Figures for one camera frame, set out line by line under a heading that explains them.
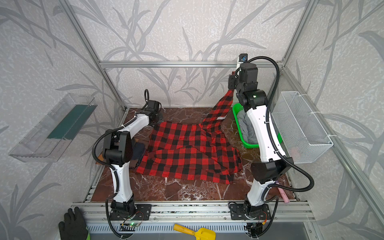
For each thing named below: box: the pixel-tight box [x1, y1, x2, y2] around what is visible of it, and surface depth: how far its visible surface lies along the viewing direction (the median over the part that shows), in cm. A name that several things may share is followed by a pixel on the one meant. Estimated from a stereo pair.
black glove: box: [58, 206, 88, 240], surface depth 71 cm
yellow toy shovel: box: [173, 223, 217, 240], surface depth 69 cm
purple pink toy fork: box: [275, 181, 290, 204], surface depth 78 cm
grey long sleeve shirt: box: [237, 109, 259, 145], surface depth 100 cm
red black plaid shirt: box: [136, 90, 243, 185], surface depth 95 cm
